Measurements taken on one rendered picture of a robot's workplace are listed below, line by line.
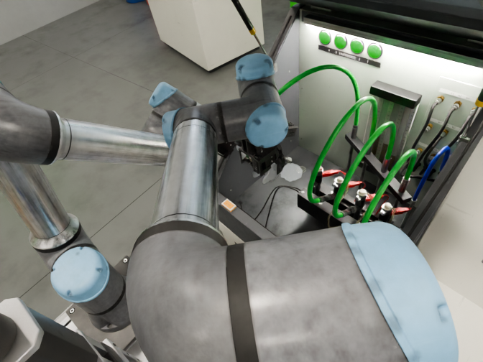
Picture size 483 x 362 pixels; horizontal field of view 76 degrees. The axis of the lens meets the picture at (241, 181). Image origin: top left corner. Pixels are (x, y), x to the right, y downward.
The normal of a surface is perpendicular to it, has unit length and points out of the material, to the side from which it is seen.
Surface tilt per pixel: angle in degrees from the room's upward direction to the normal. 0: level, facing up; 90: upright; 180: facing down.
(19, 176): 89
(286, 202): 0
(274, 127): 90
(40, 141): 77
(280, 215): 0
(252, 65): 0
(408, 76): 90
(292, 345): 35
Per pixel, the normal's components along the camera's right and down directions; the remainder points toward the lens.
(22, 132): 0.61, 0.10
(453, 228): -0.72, 0.41
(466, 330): -0.14, -0.65
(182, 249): -0.07, -0.95
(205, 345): -0.24, -0.11
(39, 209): 0.69, 0.47
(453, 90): -0.72, 0.58
